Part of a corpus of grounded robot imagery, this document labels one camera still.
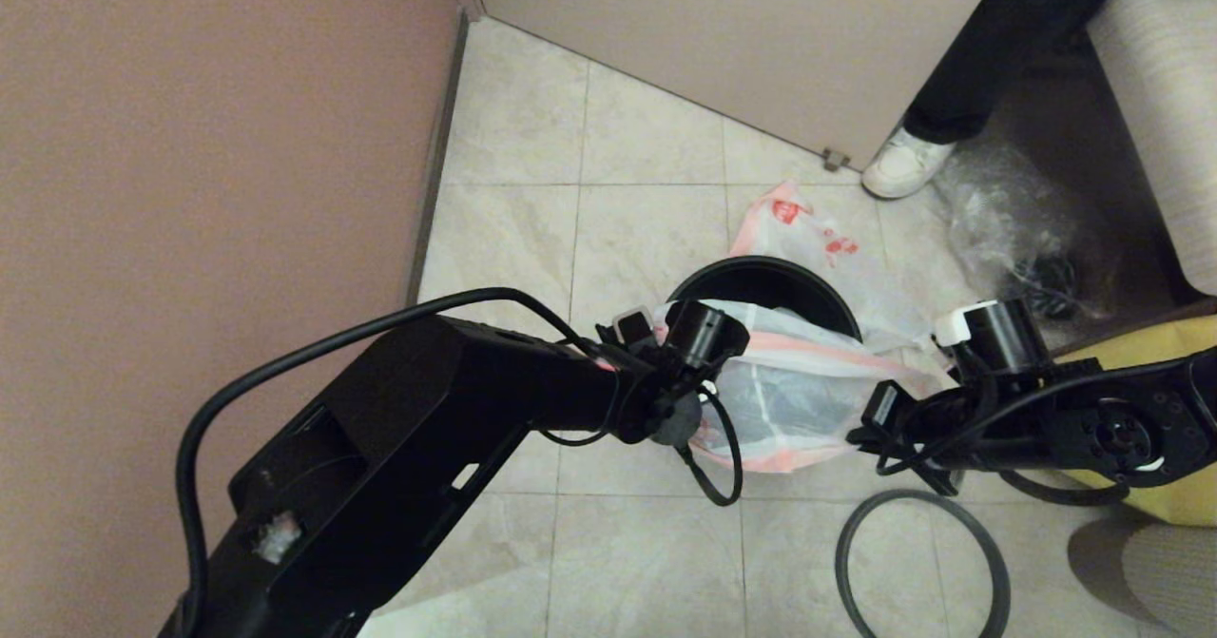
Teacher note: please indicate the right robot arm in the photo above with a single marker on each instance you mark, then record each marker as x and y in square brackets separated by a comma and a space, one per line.
[1112, 434]

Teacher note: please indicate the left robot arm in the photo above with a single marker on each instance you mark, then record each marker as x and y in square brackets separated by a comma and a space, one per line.
[428, 410]

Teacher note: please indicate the black round trash bin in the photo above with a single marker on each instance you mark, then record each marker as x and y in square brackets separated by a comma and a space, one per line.
[761, 281]

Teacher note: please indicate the white red-printed plastic bag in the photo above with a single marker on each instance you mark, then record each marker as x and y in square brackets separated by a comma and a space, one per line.
[789, 229]

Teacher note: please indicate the full translucent trash bag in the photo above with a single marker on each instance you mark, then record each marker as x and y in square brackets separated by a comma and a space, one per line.
[808, 391]

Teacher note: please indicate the clear crumpled plastic bag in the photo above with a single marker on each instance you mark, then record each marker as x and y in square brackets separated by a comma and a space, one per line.
[998, 220]

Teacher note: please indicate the metal door stop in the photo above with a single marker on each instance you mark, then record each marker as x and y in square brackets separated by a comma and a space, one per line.
[836, 160]

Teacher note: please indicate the beige door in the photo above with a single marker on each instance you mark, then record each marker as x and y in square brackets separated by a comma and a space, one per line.
[742, 39]

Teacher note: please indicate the person's leg with white shoe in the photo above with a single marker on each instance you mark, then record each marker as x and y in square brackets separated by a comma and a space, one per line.
[989, 48]

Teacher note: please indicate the yellow cloth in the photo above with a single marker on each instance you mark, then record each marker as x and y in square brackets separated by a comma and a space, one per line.
[1179, 338]

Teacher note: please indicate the beige upholstered sofa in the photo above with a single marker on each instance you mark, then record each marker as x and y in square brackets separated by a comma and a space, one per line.
[1169, 96]

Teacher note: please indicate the grey fabric stool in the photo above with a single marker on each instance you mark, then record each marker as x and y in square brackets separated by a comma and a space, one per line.
[1174, 581]

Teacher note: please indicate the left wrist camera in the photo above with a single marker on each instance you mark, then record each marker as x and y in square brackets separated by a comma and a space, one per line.
[634, 326]

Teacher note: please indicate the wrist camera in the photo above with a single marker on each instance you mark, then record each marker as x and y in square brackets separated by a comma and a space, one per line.
[634, 326]
[951, 329]

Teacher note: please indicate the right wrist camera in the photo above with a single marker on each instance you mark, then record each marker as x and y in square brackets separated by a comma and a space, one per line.
[951, 329]

